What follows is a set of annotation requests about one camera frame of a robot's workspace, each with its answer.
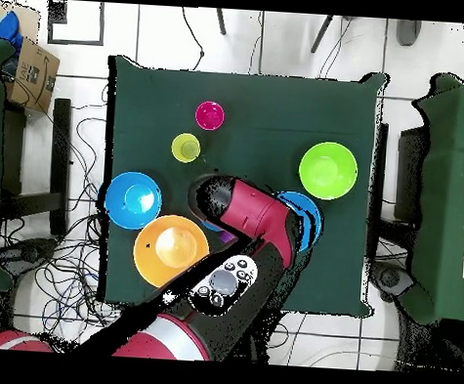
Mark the purple plastic cup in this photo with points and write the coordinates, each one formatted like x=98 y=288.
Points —
x=227 y=236

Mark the large blue plastic bowl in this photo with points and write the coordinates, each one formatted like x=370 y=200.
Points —
x=307 y=212
x=133 y=200

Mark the red plastic cup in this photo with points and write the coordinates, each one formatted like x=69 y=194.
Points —
x=209 y=115

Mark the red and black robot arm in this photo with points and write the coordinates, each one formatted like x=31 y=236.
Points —
x=254 y=213

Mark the yellow ribbed plastic cup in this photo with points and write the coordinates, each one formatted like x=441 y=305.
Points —
x=185 y=147

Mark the large yellow plastic bowl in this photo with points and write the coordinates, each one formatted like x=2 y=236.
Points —
x=171 y=251

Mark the large green plastic bowl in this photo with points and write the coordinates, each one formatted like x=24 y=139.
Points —
x=328 y=170

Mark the dark green tablecloth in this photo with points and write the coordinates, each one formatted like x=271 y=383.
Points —
x=319 y=107

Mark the dark chair leg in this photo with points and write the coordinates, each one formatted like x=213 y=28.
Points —
x=221 y=23
x=322 y=34

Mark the grey shoe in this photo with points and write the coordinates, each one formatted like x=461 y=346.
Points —
x=349 y=18
x=408 y=32

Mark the printed cardboard box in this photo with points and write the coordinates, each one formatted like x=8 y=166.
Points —
x=31 y=78

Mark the plain cardboard box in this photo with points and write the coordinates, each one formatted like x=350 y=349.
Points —
x=29 y=23

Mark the blue bag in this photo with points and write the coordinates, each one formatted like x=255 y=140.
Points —
x=7 y=29

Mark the black stool frame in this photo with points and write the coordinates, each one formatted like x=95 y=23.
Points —
x=60 y=150

